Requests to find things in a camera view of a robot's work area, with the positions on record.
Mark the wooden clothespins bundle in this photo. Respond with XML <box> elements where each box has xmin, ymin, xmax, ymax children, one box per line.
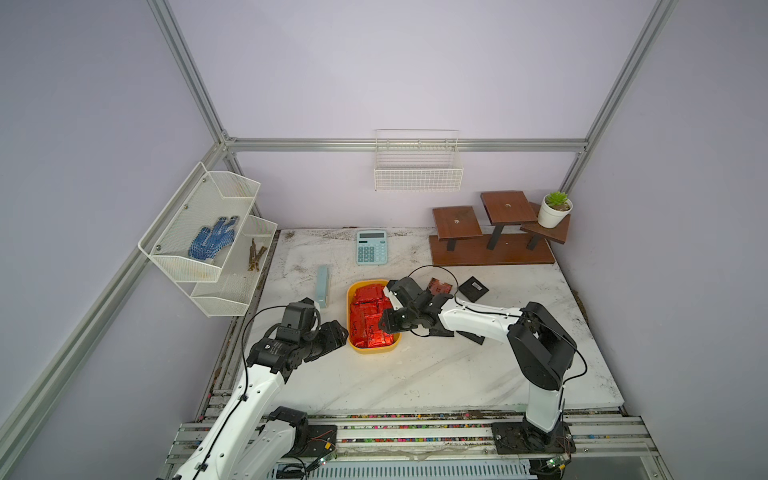
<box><xmin>248</xmin><ymin>239</ymin><xmax>268</xmax><ymax>271</ymax></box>

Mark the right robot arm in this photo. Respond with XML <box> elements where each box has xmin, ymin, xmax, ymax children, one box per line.
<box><xmin>379</xmin><ymin>277</ymin><xmax>578</xmax><ymax>435</ymax></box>

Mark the aluminium frame rail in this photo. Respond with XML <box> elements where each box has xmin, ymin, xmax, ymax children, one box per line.
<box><xmin>227</xmin><ymin>138</ymin><xmax>588</xmax><ymax>152</ymax></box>

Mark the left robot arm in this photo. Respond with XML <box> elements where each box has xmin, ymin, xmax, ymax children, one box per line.
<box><xmin>174</xmin><ymin>298</ymin><xmax>349</xmax><ymax>479</ymax></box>

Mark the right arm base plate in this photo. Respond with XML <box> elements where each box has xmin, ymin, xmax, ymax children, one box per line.
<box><xmin>491</xmin><ymin>417</ymin><xmax>576</xmax><ymax>454</ymax></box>

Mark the yellow storage box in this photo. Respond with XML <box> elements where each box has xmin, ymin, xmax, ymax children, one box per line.
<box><xmin>346</xmin><ymin>278</ymin><xmax>403</xmax><ymax>355</ymax></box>

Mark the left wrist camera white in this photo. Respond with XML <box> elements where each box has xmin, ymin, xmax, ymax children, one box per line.
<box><xmin>299</xmin><ymin>297</ymin><xmax>321</xmax><ymax>331</ymax></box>

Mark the light blue calculator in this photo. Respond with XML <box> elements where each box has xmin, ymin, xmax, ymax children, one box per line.
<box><xmin>356</xmin><ymin>230</ymin><xmax>388</xmax><ymax>265</ymax></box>

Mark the black barcode tea bag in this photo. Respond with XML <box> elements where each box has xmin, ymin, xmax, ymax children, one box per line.
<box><xmin>429</xmin><ymin>328</ymin><xmax>454</xmax><ymax>338</ymax></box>
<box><xmin>458</xmin><ymin>276</ymin><xmax>489</xmax><ymax>303</ymax></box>

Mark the blue dotted work glove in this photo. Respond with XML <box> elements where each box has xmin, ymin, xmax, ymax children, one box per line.
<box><xmin>187</xmin><ymin>216</ymin><xmax>239</xmax><ymax>261</ymax></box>

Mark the lower white mesh shelf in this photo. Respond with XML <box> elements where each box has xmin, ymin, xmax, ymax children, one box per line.
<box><xmin>191</xmin><ymin>215</ymin><xmax>277</xmax><ymax>317</ymax></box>

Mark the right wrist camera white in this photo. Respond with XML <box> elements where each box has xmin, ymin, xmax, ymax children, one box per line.
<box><xmin>384</xmin><ymin>280</ymin><xmax>403</xmax><ymax>310</ymax></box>

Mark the white mesh shelf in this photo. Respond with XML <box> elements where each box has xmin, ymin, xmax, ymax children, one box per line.
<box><xmin>138</xmin><ymin>163</ymin><xmax>260</xmax><ymax>283</ymax></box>
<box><xmin>191</xmin><ymin>215</ymin><xmax>277</xmax><ymax>317</ymax></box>

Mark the light blue stapler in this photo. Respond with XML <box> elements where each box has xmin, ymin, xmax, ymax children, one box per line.
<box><xmin>315</xmin><ymin>265</ymin><xmax>330</xmax><ymax>309</ymax></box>

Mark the white wire wall basket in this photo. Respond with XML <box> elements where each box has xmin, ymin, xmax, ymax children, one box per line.
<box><xmin>374</xmin><ymin>129</ymin><xmax>464</xmax><ymax>193</ymax></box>

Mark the red foil tea bags pile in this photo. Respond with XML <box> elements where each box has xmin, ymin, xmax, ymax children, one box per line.
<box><xmin>350</xmin><ymin>283</ymin><xmax>397</xmax><ymax>349</ymax></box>

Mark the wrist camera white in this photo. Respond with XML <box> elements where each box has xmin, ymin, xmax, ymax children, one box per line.
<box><xmin>384</xmin><ymin>280</ymin><xmax>403</xmax><ymax>310</ymax></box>
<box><xmin>299</xmin><ymin>297</ymin><xmax>321</xmax><ymax>331</ymax></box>

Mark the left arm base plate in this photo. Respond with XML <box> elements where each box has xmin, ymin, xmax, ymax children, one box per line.
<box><xmin>257</xmin><ymin>406</ymin><xmax>338</xmax><ymax>458</ymax></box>

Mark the brown wooden tiered stand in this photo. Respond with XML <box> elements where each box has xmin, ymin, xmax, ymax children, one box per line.
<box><xmin>429</xmin><ymin>191</ymin><xmax>573</xmax><ymax>266</ymax></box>

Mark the small potted green plant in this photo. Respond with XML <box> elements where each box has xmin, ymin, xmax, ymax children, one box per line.
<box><xmin>538</xmin><ymin>191</ymin><xmax>573</xmax><ymax>229</ymax></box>

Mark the upper white mesh shelf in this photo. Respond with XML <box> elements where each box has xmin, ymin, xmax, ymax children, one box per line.
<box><xmin>138</xmin><ymin>163</ymin><xmax>260</xmax><ymax>283</ymax></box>

